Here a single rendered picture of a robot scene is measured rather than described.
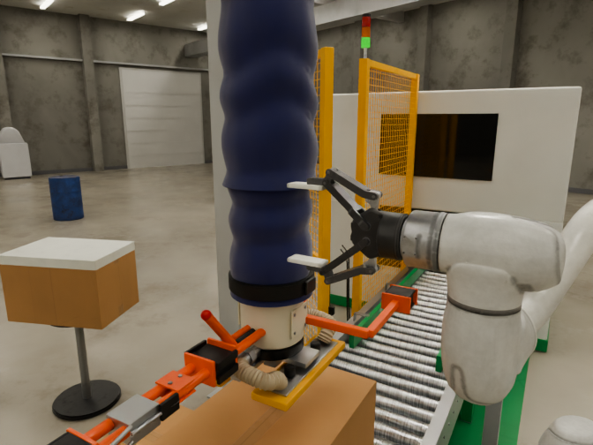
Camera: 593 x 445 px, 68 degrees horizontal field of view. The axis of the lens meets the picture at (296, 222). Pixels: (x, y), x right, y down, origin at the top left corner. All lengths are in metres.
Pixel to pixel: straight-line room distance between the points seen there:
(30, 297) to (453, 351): 2.54
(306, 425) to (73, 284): 1.75
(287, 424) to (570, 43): 12.36
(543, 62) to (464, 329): 12.69
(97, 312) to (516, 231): 2.36
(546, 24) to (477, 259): 12.82
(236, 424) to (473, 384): 0.78
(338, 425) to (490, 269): 0.80
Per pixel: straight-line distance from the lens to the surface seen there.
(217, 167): 2.60
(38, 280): 2.86
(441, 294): 3.34
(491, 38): 13.97
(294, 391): 1.13
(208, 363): 0.99
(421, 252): 0.67
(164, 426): 2.05
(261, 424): 1.34
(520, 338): 0.72
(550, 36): 13.30
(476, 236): 0.64
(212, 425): 1.35
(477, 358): 0.70
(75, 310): 2.79
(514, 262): 0.64
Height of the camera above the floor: 1.76
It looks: 13 degrees down
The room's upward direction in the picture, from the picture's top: straight up
